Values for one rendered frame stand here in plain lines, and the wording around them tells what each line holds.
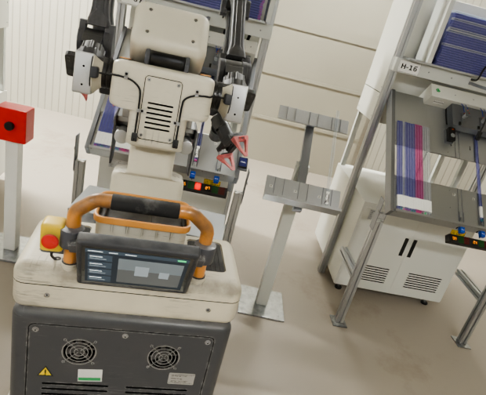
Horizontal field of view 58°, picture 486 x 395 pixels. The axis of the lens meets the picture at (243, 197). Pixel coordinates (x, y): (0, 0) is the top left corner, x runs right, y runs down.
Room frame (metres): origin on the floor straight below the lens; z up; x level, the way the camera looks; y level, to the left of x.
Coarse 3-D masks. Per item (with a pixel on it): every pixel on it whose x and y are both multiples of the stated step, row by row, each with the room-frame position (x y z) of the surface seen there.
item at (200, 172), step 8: (96, 152) 1.84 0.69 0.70; (104, 152) 1.83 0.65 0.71; (120, 152) 1.83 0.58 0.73; (128, 160) 1.86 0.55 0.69; (176, 168) 1.88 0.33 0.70; (184, 168) 1.87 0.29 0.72; (192, 168) 1.87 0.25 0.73; (200, 168) 1.88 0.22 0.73; (208, 176) 1.91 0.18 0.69; (224, 176) 1.90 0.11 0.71; (232, 176) 1.89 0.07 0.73
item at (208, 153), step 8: (96, 128) 1.90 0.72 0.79; (208, 136) 2.02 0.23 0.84; (208, 144) 1.99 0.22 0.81; (216, 144) 2.01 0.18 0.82; (176, 152) 1.92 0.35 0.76; (200, 152) 1.95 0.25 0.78; (208, 152) 1.97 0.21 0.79; (216, 152) 1.98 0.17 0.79; (224, 152) 1.99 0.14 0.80; (176, 160) 1.89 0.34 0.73; (184, 160) 1.91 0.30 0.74; (192, 160) 1.92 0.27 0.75; (200, 160) 1.93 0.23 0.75; (208, 160) 1.94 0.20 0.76; (216, 160) 1.95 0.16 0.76; (208, 168) 1.91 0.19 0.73; (216, 168) 1.92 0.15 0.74; (224, 168) 1.93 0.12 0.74
